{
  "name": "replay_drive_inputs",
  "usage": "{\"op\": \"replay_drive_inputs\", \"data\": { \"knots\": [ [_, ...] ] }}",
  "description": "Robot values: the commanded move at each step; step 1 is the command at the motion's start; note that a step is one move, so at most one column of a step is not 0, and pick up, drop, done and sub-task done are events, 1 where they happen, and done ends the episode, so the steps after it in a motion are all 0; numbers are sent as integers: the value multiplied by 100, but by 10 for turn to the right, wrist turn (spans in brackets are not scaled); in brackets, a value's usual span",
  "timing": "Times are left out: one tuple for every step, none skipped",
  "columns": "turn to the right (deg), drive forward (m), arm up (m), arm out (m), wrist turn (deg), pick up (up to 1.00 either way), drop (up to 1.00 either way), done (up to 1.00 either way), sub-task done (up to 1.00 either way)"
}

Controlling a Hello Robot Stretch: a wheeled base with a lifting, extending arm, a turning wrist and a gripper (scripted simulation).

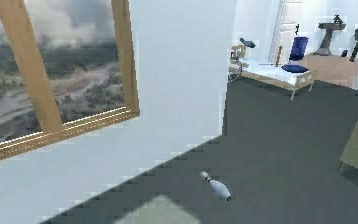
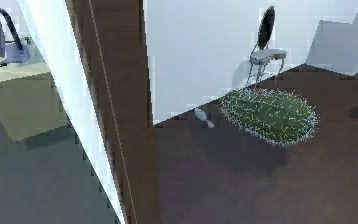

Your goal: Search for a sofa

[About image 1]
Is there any blue flat dish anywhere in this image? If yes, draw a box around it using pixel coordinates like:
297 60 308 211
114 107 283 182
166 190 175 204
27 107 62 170
280 63 309 74

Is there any wooden framed window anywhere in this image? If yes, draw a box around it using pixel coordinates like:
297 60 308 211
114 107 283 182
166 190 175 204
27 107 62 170
0 0 141 166

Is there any dark blue desk lamp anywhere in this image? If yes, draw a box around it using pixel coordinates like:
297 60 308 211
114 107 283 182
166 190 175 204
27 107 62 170
239 37 257 50

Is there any blue vase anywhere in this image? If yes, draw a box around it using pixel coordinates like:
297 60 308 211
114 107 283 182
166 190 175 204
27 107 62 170
288 35 310 62

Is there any wooden chair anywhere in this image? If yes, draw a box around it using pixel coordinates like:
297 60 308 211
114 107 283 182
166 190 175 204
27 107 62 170
227 44 248 84

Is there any white room door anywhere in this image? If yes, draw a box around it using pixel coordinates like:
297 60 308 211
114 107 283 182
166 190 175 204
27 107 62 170
267 0 304 64

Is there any wooden baseball bat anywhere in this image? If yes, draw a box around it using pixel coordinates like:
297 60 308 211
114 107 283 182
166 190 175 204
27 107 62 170
274 45 284 67

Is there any white bowling pin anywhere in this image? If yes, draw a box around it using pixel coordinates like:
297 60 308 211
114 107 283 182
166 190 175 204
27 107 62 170
199 170 233 202

